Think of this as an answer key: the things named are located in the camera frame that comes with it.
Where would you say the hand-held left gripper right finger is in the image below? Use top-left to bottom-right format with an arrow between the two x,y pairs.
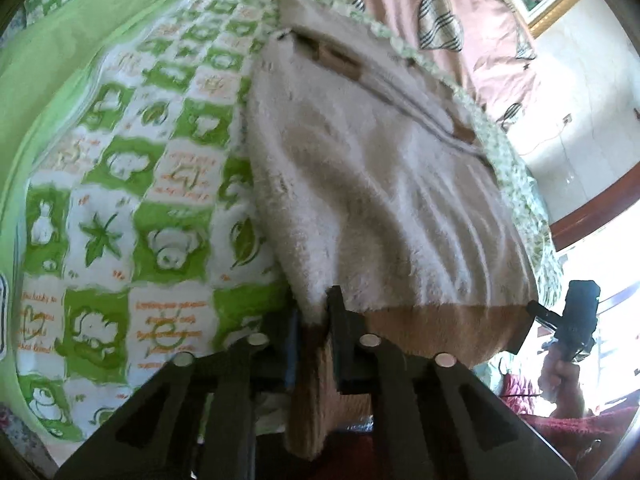
326,285 -> 577,480

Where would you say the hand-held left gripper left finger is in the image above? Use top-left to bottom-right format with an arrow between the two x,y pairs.
55,309 -> 302,480

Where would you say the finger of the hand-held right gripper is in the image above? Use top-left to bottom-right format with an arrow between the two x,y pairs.
526,300 -> 565,330
509,321 -> 532,355

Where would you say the beige fleece garment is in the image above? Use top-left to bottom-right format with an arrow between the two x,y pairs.
244,0 -> 539,461

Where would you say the person's right forearm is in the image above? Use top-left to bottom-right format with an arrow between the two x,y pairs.
549,385 -> 597,420

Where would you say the person's right hand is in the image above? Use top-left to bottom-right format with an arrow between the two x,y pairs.
538,344 -> 584,407

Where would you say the red fuzzy cloth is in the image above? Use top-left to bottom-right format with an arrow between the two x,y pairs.
499,371 -> 637,467

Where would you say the brown wooden furniture edge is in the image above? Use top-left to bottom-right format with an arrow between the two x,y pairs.
550,164 -> 640,252

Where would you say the green checked cartoon bedsheet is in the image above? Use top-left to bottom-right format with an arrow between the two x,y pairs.
0,0 -> 565,461

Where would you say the thin wall cable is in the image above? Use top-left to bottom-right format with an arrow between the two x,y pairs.
519,116 -> 576,157

